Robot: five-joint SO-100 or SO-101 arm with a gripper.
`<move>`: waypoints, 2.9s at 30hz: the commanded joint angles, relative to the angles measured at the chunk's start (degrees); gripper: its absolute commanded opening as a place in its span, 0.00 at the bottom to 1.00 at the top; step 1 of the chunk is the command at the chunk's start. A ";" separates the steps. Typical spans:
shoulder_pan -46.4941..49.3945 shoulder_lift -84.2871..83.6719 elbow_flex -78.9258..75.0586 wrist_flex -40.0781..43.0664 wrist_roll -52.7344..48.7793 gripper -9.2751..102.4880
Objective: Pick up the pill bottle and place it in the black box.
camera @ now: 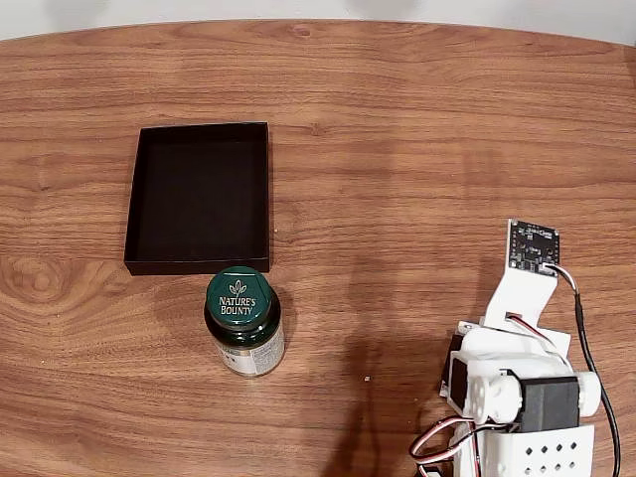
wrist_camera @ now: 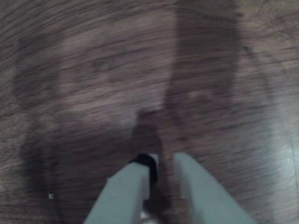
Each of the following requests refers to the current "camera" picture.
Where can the green pill bottle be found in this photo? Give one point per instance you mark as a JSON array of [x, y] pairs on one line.
[[238, 303]]

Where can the black shallow cardboard box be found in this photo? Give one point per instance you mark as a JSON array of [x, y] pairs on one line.
[[199, 199]]

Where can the camera circuit board with mount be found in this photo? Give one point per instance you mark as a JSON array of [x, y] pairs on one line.
[[531, 246]]

